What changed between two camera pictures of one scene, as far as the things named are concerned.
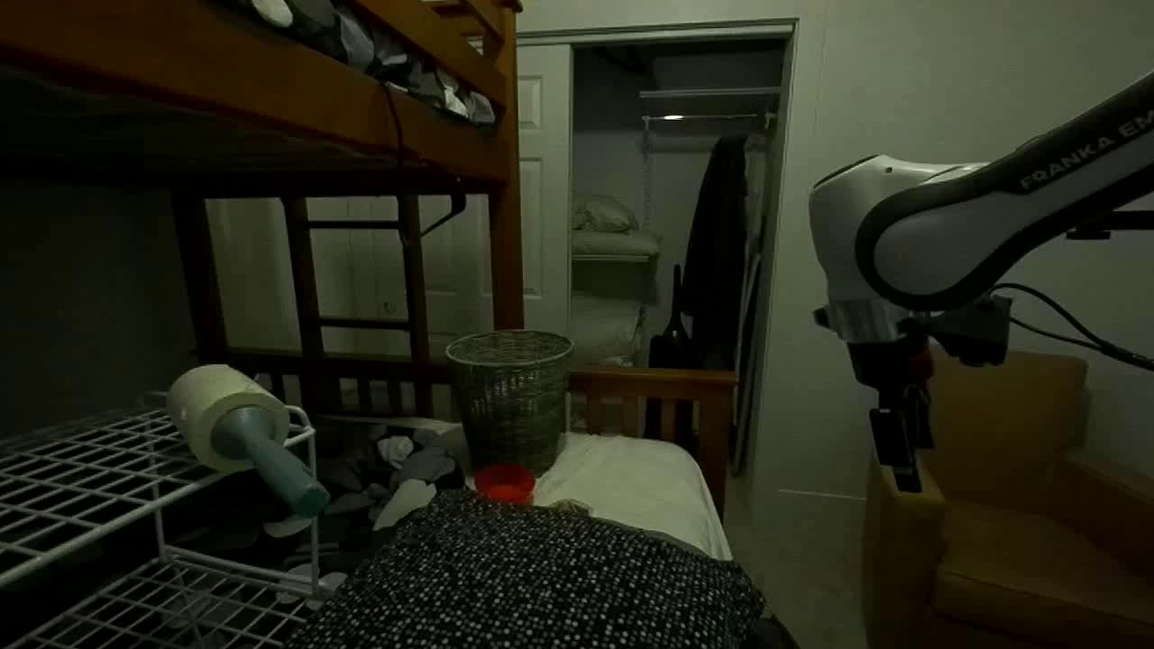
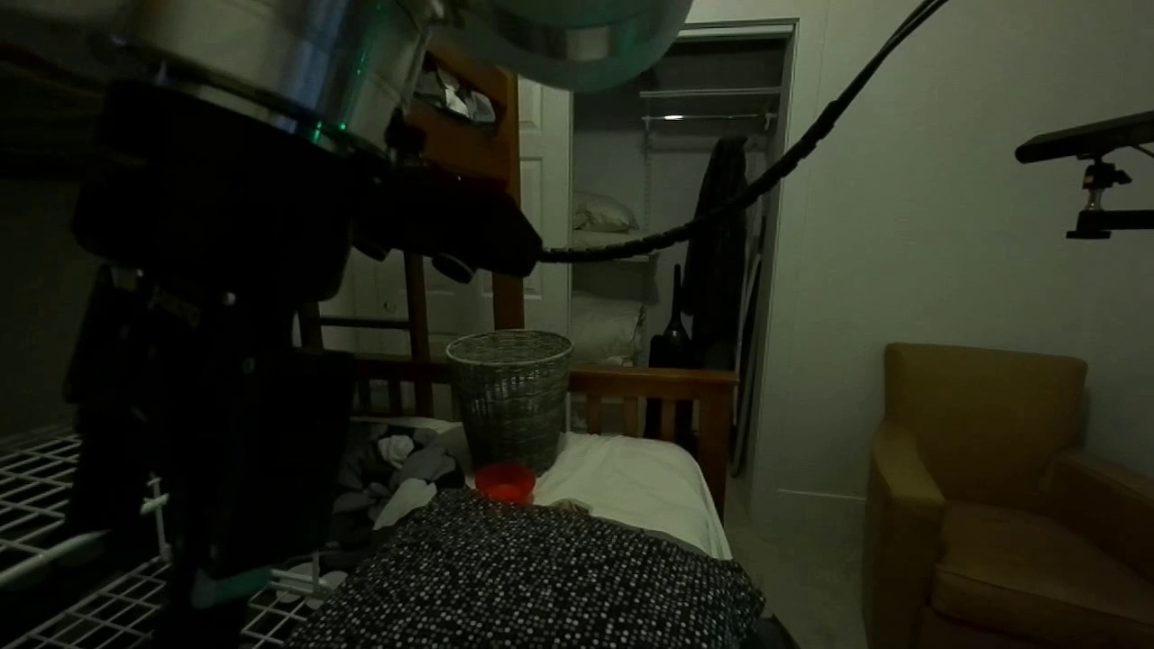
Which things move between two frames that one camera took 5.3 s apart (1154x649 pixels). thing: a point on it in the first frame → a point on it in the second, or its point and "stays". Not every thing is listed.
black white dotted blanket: [538, 574] stays
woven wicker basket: [514, 393] stays
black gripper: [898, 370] → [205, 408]
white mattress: [639, 482] stays
